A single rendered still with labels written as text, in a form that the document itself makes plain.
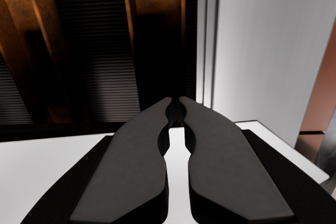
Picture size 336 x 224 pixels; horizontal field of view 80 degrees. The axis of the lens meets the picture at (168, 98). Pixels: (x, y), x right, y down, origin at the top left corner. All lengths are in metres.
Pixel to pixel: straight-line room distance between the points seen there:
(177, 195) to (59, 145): 0.16
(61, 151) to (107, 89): 0.31
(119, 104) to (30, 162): 0.31
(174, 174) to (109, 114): 0.37
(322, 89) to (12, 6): 0.44
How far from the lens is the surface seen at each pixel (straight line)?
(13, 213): 0.41
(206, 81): 0.20
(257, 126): 0.23
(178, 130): 0.21
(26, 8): 0.41
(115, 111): 0.58
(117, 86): 0.54
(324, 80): 0.26
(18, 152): 0.30
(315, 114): 0.27
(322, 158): 0.57
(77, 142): 0.25
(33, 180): 0.33
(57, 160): 0.28
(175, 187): 0.28
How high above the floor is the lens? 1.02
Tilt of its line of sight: 61 degrees down
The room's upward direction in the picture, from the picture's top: 176 degrees counter-clockwise
